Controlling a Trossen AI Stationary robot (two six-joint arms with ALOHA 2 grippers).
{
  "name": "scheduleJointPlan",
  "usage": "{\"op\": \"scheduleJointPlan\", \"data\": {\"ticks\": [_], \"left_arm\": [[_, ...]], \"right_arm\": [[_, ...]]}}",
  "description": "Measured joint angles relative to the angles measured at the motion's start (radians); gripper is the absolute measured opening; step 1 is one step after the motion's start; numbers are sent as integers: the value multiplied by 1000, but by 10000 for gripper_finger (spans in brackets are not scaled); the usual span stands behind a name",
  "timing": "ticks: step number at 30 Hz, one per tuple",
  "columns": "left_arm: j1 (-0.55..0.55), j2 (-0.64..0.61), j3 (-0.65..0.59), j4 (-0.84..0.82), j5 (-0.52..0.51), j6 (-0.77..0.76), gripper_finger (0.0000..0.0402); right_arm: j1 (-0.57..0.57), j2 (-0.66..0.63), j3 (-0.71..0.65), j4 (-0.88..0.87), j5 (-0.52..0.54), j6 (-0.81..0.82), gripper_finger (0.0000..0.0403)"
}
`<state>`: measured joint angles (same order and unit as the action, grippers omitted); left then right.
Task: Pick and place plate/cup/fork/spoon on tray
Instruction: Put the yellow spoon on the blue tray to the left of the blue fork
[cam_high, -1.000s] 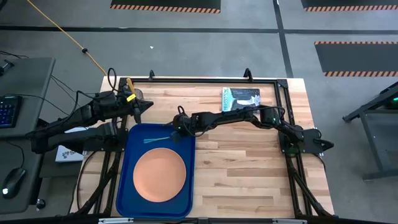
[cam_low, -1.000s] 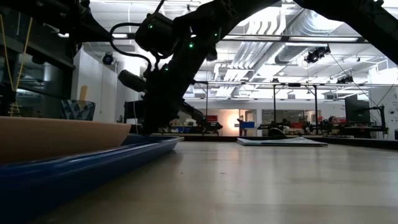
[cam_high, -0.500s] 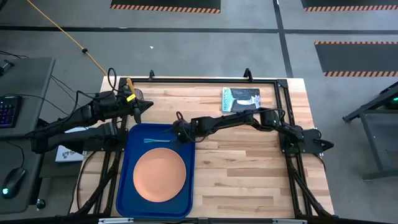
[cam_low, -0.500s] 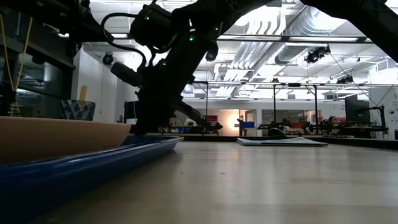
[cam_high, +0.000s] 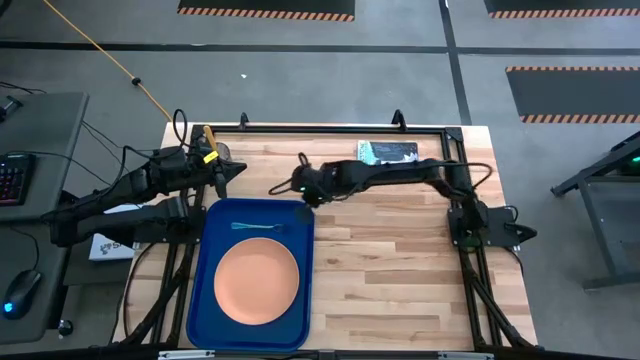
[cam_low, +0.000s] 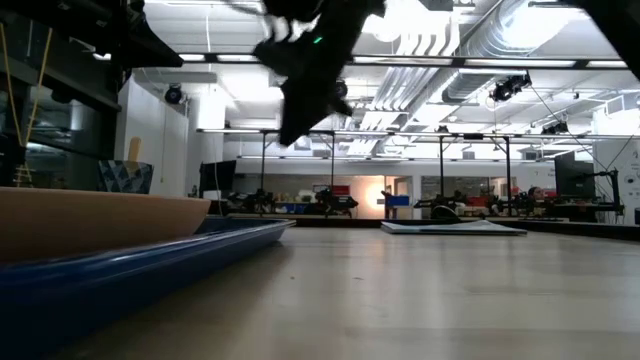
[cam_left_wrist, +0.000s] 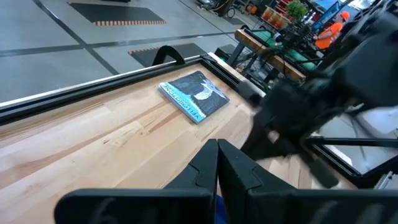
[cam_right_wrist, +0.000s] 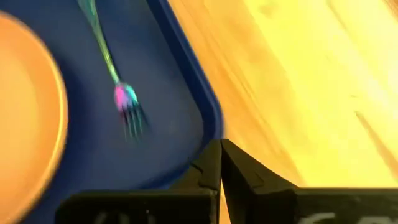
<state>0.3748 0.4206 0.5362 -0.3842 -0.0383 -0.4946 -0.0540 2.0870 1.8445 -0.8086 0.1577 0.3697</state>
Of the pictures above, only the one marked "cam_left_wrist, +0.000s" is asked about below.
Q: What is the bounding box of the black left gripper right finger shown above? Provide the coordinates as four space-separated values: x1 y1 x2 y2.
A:
217 139 398 224

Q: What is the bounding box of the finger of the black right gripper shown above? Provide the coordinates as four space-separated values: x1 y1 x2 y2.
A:
241 114 275 160
298 145 340 189

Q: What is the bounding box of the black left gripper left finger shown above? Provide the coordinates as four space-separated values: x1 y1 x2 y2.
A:
54 138 219 224

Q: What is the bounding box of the wooden bench with green mat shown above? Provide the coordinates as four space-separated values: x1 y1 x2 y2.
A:
234 28 317 82

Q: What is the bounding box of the Yellowstone book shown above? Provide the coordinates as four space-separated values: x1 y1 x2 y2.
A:
158 70 231 124

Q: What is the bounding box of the person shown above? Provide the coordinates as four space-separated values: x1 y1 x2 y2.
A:
313 11 351 50

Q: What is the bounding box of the black computer tower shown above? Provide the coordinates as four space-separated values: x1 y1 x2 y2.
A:
214 44 237 62

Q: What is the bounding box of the row of orange jars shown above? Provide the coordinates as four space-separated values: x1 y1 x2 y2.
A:
261 6 289 30

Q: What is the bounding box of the green potted plant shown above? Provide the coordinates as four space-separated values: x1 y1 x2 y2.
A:
285 0 308 21

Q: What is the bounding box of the black striped floor mat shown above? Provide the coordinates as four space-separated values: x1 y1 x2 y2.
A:
67 2 167 27
127 42 208 68

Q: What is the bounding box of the silver aluminium bracket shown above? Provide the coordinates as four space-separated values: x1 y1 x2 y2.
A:
374 172 398 190

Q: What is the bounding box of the black arch handle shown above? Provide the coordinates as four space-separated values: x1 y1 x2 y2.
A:
151 45 187 67

